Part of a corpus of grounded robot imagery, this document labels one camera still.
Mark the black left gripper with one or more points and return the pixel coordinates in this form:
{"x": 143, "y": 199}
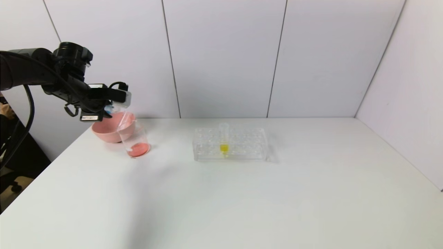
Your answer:
{"x": 90, "y": 117}

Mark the test tube with blue pigment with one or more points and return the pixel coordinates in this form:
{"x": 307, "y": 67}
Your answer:
{"x": 110, "y": 110}

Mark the test tube with red pigment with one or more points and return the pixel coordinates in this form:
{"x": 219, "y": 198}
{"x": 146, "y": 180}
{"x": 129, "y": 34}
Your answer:
{"x": 126, "y": 119}

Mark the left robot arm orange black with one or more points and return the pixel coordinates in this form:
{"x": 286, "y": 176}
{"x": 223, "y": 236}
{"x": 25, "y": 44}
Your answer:
{"x": 38, "y": 72}

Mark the test tube with yellow pigment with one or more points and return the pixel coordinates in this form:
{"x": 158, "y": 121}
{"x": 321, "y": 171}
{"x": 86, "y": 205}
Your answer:
{"x": 224, "y": 148}

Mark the clear acrylic test tube rack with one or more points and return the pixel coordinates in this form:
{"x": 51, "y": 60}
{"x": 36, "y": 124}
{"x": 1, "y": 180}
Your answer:
{"x": 258, "y": 152}

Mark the pink bowl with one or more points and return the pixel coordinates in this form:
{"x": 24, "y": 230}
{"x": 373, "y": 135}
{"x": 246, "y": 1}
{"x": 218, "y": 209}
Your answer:
{"x": 107, "y": 133}

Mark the clear glass beaker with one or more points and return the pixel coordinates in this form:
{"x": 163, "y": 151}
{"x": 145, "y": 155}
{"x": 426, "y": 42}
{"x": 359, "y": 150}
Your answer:
{"x": 138, "y": 149}

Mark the black chair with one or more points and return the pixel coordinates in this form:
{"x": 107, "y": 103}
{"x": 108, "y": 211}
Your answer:
{"x": 20, "y": 155}

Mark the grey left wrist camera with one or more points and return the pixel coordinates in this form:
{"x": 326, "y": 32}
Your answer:
{"x": 125, "y": 98}

